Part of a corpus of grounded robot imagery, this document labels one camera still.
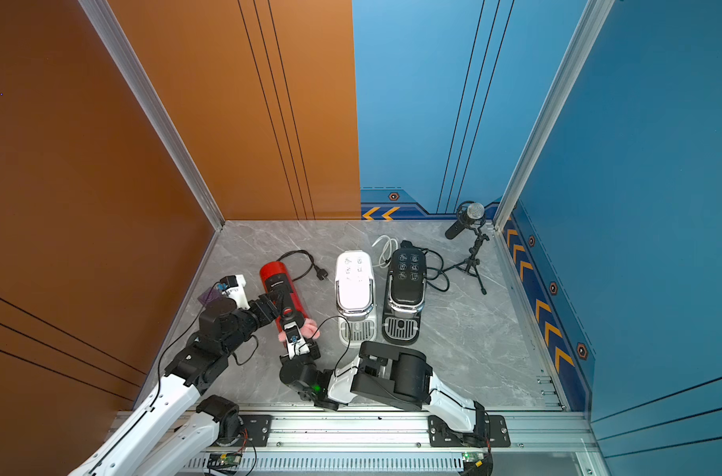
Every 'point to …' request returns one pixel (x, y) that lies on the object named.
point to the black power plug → (320, 273)
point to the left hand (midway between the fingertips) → (279, 294)
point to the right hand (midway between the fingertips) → (293, 331)
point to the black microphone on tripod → (470, 213)
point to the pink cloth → (308, 329)
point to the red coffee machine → (277, 278)
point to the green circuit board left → (224, 459)
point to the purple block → (209, 296)
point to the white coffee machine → (354, 297)
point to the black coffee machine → (406, 295)
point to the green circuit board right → (476, 458)
